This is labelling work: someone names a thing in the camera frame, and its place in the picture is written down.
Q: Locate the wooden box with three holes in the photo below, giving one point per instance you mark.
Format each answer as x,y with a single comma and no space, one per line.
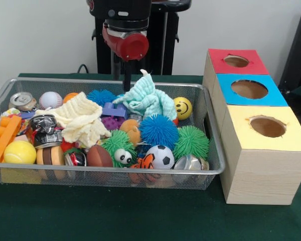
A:
261,175

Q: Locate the clear mesh bin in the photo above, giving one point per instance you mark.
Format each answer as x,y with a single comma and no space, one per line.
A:
115,182

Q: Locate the yellow tennis ball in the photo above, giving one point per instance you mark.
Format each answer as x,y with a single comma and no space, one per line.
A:
20,152

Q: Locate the small blue spiky ball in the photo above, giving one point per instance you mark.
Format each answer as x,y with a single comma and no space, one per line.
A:
101,96

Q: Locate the mint green cloth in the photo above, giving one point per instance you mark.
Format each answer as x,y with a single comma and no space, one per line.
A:
148,98

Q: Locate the large blue spiky ball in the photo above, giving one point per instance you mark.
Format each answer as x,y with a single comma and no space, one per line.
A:
159,130

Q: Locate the orange toy brick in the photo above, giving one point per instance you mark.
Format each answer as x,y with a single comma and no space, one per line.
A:
5,135

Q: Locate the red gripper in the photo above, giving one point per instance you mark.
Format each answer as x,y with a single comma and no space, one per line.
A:
128,46

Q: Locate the small soccer ball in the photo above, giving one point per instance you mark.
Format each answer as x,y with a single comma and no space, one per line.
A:
160,156

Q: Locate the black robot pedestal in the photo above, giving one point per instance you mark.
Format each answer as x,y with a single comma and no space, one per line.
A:
148,68

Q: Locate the green spiky ball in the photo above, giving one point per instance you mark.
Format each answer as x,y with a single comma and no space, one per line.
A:
191,142

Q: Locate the white baseball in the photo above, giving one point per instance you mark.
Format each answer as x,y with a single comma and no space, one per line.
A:
50,100

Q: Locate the cream knitted cloth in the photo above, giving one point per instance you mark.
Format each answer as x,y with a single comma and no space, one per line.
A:
80,118

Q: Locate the red robot arm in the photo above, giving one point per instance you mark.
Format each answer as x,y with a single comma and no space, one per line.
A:
120,12

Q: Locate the yellow smiley ball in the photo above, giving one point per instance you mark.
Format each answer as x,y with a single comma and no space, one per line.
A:
183,108

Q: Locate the green furry googly-eyed toy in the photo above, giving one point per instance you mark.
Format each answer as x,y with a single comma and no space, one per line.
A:
118,143

